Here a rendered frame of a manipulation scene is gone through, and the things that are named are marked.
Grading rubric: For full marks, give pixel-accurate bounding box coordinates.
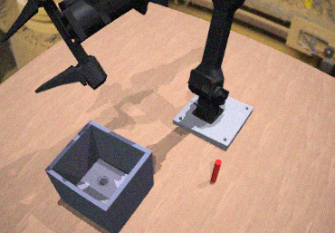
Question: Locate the red peg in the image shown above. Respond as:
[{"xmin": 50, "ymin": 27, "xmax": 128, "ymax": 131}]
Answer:
[{"xmin": 211, "ymin": 160, "xmax": 222, "ymax": 183}]

